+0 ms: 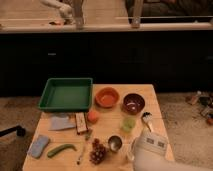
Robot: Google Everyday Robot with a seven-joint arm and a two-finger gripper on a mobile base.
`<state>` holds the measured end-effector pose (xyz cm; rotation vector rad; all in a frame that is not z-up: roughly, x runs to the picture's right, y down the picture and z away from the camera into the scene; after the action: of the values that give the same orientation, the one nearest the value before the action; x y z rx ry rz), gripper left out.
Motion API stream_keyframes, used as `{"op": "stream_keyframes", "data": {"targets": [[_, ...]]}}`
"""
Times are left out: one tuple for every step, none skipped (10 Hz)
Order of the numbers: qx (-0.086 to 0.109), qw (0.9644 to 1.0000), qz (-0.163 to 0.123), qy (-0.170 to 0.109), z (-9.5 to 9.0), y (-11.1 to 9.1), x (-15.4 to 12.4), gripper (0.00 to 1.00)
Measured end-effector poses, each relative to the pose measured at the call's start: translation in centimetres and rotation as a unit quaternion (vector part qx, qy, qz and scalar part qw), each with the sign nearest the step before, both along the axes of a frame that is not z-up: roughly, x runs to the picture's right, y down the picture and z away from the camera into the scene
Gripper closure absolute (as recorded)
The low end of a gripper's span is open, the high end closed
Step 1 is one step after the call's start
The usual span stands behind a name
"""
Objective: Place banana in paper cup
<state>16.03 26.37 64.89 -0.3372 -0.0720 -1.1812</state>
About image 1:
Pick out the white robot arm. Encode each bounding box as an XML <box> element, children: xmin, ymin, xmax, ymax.
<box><xmin>127</xmin><ymin>131</ymin><xmax>213</xmax><ymax>171</ymax></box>

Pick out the green paper cup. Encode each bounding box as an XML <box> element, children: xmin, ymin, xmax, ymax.
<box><xmin>121</xmin><ymin>117</ymin><xmax>136</xmax><ymax>133</ymax></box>

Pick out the small metal cup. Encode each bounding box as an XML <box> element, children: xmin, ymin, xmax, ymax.
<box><xmin>108</xmin><ymin>135</ymin><xmax>122</xmax><ymax>152</ymax></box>

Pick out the orange bowl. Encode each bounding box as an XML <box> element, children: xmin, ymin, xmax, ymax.
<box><xmin>95</xmin><ymin>87</ymin><xmax>120</xmax><ymax>108</ymax></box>

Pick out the dark brown bowl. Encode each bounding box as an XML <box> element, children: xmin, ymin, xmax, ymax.
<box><xmin>122</xmin><ymin>93</ymin><xmax>145</xmax><ymax>115</ymax></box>

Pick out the orange round fruit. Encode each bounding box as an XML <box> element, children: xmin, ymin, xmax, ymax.
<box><xmin>87</xmin><ymin>110</ymin><xmax>100</xmax><ymax>124</ymax></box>

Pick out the brown rectangular box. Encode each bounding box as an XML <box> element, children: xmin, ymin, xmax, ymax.
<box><xmin>75</xmin><ymin>112</ymin><xmax>88</xmax><ymax>134</ymax></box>

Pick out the green plastic tray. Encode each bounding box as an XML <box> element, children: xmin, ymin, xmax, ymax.
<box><xmin>38</xmin><ymin>78</ymin><xmax>93</xmax><ymax>112</ymax></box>

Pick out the black dish brush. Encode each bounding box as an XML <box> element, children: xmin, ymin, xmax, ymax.
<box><xmin>142</xmin><ymin>112</ymin><xmax>154</xmax><ymax>132</ymax></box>

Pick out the small green item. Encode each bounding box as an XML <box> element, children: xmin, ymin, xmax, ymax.
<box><xmin>85</xmin><ymin>129</ymin><xmax>93</xmax><ymax>141</ymax></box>

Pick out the grey cloth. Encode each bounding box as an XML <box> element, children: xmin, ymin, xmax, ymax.
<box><xmin>50</xmin><ymin>115</ymin><xmax>75</xmax><ymax>131</ymax></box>

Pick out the bunch of red grapes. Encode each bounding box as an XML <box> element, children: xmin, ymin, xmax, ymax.
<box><xmin>90</xmin><ymin>138</ymin><xmax>107</xmax><ymax>165</ymax></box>

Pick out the white pen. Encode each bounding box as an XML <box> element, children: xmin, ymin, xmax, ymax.
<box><xmin>76</xmin><ymin>144</ymin><xmax>86</xmax><ymax>165</ymax></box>

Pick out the blue sponge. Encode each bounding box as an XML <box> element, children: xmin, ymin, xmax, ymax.
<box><xmin>27</xmin><ymin>135</ymin><xmax>50</xmax><ymax>158</ymax></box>

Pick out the black object at left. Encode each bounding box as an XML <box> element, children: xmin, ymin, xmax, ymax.
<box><xmin>0</xmin><ymin>125</ymin><xmax>26</xmax><ymax>137</ymax></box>

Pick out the clutter on floor right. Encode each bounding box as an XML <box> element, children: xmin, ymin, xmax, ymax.
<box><xmin>185</xmin><ymin>91</ymin><xmax>213</xmax><ymax>126</ymax></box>

